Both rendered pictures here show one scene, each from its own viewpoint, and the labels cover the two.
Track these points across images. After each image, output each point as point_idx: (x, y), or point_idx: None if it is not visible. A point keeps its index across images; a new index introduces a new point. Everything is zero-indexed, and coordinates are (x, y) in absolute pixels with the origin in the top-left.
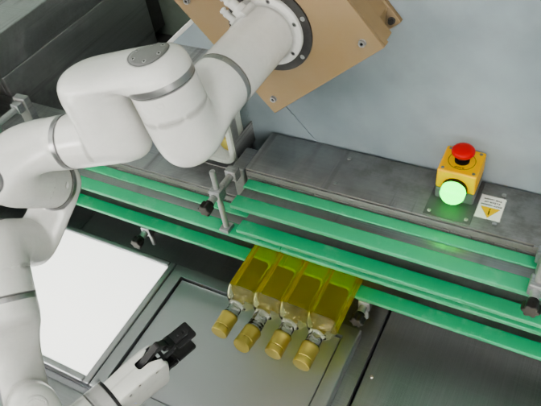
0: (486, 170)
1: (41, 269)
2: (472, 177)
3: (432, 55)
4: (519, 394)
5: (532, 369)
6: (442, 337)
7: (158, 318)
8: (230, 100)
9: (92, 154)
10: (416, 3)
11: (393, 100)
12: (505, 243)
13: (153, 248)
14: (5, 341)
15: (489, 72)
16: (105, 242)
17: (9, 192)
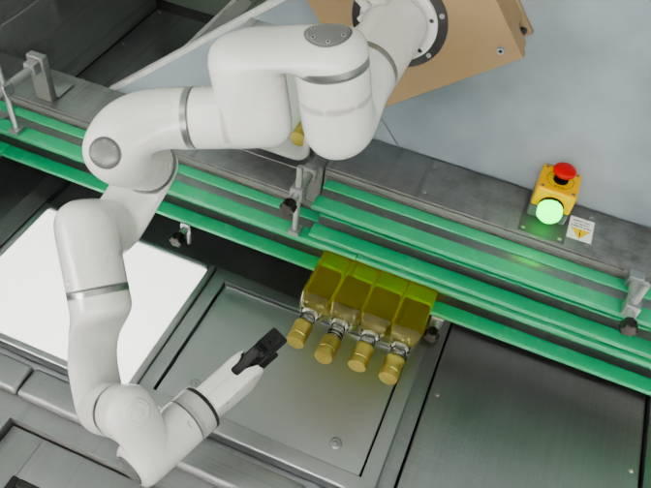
0: None
1: (50, 263)
2: (572, 198)
3: (554, 72)
4: (579, 414)
5: (589, 390)
6: (503, 358)
7: (203, 325)
8: (385, 93)
9: (232, 135)
10: (552, 16)
11: (498, 111)
12: (596, 265)
13: (182, 248)
14: (87, 338)
15: (607, 95)
16: None
17: (124, 168)
